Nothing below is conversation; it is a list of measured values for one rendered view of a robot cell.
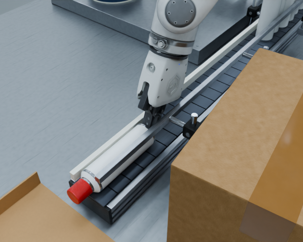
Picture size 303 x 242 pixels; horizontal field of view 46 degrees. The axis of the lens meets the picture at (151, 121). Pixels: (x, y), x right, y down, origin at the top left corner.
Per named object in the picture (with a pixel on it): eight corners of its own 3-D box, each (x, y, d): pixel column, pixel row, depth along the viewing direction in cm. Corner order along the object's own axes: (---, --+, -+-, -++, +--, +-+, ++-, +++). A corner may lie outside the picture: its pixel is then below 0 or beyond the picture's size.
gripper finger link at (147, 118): (153, 107, 69) (145, 137, 72) (162, 103, 71) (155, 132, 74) (140, 101, 70) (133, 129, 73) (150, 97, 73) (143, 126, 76)
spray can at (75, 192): (136, 119, 74) (60, 181, 63) (156, 130, 72) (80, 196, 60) (136, 136, 78) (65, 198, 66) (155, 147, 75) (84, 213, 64)
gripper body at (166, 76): (171, 55, 61) (157, 112, 66) (200, 49, 69) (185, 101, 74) (138, 41, 65) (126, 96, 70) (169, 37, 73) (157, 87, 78)
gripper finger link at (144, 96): (137, 103, 66) (146, 115, 70) (160, 69, 67) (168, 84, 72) (132, 101, 66) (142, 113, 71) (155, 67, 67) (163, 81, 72)
